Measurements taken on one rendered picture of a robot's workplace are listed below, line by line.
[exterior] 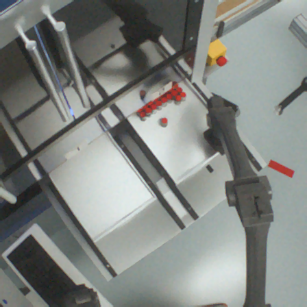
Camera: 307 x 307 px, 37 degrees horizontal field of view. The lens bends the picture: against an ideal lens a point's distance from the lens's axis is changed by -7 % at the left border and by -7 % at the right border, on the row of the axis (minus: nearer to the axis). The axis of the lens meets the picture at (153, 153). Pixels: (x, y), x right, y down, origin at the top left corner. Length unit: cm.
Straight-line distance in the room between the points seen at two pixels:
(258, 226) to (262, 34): 201
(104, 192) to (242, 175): 63
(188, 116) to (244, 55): 120
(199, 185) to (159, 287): 96
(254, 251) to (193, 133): 71
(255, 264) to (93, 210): 71
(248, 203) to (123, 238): 65
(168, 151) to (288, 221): 113
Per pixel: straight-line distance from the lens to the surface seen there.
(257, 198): 115
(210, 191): 171
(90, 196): 171
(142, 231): 168
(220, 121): 142
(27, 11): 85
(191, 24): 136
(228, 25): 191
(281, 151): 273
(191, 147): 174
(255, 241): 115
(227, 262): 258
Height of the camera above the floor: 255
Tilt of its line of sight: 75 degrees down
